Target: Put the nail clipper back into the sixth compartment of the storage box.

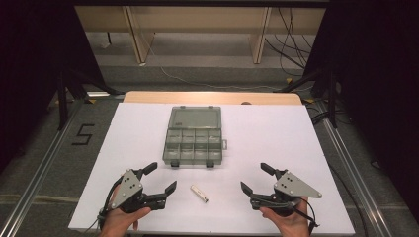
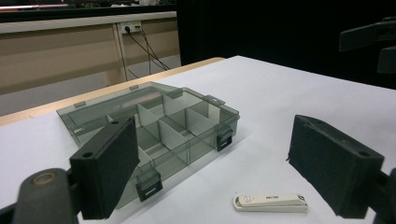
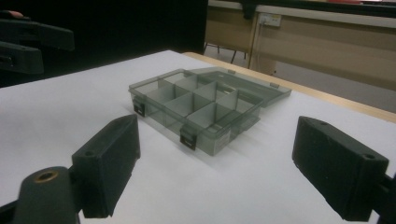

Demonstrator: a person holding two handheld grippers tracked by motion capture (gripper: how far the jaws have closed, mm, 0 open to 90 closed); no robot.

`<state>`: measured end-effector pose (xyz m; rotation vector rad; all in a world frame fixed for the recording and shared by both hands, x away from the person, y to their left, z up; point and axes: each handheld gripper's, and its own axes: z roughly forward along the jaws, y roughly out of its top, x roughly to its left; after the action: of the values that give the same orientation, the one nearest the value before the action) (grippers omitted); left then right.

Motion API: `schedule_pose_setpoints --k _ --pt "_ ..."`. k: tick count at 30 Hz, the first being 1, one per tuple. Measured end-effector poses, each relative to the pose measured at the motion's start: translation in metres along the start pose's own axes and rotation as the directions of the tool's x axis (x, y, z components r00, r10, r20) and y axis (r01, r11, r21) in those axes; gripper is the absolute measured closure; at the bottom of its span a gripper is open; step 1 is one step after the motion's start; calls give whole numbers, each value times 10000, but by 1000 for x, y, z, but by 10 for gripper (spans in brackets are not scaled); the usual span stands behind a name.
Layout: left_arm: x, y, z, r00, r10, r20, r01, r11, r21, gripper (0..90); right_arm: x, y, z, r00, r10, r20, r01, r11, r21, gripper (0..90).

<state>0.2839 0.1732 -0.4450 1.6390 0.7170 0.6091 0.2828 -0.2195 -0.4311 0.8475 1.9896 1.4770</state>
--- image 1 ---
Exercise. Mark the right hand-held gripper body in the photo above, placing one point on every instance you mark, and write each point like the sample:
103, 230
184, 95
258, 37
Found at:
293, 188

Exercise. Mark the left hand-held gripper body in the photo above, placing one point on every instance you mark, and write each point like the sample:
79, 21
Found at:
129, 188

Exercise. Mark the person's left hand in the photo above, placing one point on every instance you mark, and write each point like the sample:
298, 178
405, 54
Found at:
121, 221

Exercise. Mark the person's right hand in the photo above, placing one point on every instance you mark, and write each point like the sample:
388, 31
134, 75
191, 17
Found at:
290, 223

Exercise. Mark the white table cover sheet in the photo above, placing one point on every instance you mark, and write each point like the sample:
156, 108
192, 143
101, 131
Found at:
263, 141

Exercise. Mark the small white oblong item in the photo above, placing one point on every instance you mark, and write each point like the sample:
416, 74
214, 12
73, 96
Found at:
199, 194

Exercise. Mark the grey translucent compartment box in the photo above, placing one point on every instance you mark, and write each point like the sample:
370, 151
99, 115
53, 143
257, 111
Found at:
194, 138

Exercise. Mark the black metal stand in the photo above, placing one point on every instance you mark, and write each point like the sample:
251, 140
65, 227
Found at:
332, 98
62, 98

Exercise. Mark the dark curtain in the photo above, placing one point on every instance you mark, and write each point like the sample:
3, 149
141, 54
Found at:
378, 82
29, 65

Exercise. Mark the beige wooden desk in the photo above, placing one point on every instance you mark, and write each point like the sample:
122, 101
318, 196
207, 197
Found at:
197, 19

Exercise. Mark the aluminium floor rail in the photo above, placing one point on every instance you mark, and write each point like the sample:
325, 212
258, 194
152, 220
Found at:
39, 171
355, 171

